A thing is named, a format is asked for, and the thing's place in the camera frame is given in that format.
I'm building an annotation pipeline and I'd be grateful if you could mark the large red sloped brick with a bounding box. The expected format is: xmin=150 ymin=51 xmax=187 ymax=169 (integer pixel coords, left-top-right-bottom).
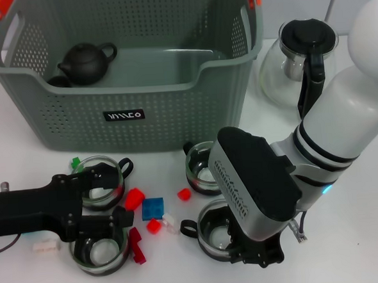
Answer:
xmin=123 ymin=187 xmax=147 ymax=213

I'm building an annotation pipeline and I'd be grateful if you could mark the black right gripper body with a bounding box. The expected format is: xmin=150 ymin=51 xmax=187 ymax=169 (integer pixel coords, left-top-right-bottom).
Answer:
xmin=226 ymin=227 xmax=286 ymax=271

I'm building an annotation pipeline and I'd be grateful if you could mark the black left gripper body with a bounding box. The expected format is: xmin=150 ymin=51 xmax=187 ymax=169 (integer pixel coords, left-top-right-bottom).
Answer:
xmin=0 ymin=173 xmax=86 ymax=247

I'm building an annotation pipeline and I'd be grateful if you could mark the small red toy brick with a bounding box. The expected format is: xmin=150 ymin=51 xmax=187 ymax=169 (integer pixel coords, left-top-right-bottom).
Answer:
xmin=176 ymin=188 xmax=193 ymax=202
xmin=145 ymin=218 xmax=162 ymax=234

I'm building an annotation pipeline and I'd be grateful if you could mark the dark red toy brick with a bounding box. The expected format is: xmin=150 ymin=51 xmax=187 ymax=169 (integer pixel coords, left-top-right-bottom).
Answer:
xmin=127 ymin=225 xmax=149 ymax=266

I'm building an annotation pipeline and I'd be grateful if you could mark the glass pot with black handle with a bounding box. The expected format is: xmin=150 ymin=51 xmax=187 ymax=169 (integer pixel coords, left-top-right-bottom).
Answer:
xmin=254 ymin=16 xmax=344 ymax=122

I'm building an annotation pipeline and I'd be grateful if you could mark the dark clay teapot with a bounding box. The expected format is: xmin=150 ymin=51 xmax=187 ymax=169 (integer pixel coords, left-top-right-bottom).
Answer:
xmin=55 ymin=41 xmax=120 ymax=87

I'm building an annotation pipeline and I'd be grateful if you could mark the grey-green perforated storage bin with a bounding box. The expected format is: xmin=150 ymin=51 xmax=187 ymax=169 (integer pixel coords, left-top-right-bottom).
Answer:
xmin=0 ymin=0 xmax=272 ymax=162

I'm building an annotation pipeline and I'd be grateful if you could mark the small dark clay cup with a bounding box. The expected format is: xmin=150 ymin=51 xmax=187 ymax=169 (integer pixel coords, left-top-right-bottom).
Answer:
xmin=45 ymin=74 xmax=72 ymax=90

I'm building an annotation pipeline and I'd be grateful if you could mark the white toy brick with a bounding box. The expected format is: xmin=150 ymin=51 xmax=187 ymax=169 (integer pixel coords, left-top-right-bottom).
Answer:
xmin=162 ymin=212 xmax=179 ymax=236

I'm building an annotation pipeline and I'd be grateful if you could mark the pale pink toy brick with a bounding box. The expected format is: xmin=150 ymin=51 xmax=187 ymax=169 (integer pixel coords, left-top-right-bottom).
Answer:
xmin=31 ymin=238 xmax=60 ymax=254

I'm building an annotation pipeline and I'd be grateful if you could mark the blue square toy brick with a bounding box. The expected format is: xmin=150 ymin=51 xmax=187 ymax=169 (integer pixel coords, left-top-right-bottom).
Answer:
xmin=140 ymin=196 xmax=166 ymax=222

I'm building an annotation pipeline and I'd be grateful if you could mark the glass teacup with black base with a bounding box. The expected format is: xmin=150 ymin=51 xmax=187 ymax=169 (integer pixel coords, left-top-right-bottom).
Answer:
xmin=181 ymin=140 xmax=225 ymax=199
xmin=179 ymin=197 xmax=248 ymax=264
xmin=68 ymin=228 xmax=133 ymax=278
xmin=70 ymin=153 xmax=136 ymax=213

